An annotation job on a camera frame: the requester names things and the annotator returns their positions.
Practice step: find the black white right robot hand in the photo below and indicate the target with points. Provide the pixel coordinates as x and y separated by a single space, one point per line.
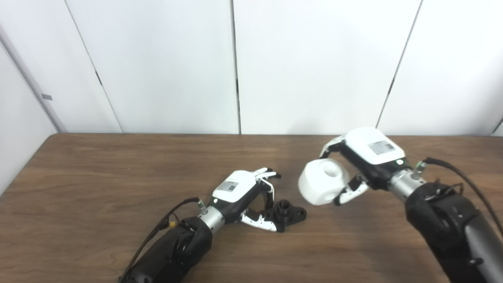
373 149

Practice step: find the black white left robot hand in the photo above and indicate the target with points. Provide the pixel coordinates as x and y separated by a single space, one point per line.
235 188

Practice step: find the black flanged holder part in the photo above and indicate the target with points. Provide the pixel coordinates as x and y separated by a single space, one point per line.
289 214

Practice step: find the round white cylinder piece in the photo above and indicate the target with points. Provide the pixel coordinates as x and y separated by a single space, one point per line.
320 184

